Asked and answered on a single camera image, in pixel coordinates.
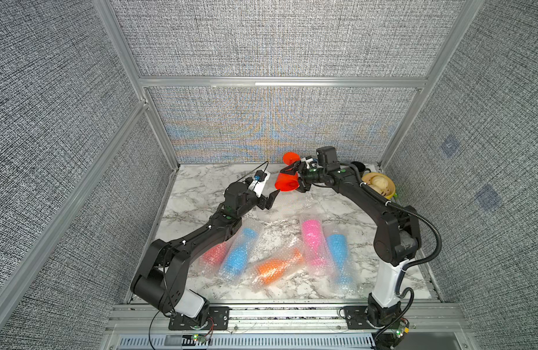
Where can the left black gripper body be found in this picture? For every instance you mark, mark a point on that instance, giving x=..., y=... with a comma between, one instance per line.
x=250, y=203

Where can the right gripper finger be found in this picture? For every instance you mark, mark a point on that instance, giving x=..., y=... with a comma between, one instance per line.
x=293, y=167
x=304, y=186

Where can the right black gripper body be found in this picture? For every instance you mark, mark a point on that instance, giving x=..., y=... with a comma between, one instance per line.
x=314, y=176

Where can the red plastic wine glass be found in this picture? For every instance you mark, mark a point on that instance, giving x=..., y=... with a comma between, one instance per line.
x=288, y=182

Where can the pink plastic wine glass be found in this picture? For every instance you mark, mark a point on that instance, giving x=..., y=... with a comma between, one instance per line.
x=316, y=249

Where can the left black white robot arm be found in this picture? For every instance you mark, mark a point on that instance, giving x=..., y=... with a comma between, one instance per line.
x=161, y=277

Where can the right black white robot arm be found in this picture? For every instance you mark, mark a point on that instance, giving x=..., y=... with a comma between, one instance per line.
x=397, y=237

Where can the wrapped orange wine glass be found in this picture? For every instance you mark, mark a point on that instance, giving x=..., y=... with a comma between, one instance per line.
x=276, y=268

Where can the wrapped red wine glass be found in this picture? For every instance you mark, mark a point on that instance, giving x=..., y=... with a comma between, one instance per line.
x=211, y=261

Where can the wrapped blue wine glass left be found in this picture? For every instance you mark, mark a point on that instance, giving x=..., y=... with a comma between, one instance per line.
x=238, y=256

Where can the wrapped blue wine glass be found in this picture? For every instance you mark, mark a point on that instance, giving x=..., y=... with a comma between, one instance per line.
x=238, y=256
x=343, y=278

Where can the wrapped blue wine glass right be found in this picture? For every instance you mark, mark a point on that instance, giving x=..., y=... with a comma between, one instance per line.
x=343, y=278

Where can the black mug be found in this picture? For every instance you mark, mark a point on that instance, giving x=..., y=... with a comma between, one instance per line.
x=360, y=166

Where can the yellow bowl with buns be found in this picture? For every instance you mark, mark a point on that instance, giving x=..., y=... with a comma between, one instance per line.
x=381, y=184

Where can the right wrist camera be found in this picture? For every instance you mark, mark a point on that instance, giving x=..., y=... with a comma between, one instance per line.
x=327, y=158

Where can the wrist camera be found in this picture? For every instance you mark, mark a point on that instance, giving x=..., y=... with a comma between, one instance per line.
x=327, y=158
x=258, y=182

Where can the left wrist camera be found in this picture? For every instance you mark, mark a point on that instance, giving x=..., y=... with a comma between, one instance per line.
x=258, y=182

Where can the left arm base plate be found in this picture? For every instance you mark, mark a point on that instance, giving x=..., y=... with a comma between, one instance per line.
x=215, y=318

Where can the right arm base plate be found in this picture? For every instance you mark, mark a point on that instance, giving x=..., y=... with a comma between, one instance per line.
x=360, y=316

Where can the aluminium front rail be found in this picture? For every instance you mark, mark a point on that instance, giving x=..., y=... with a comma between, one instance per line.
x=309, y=317

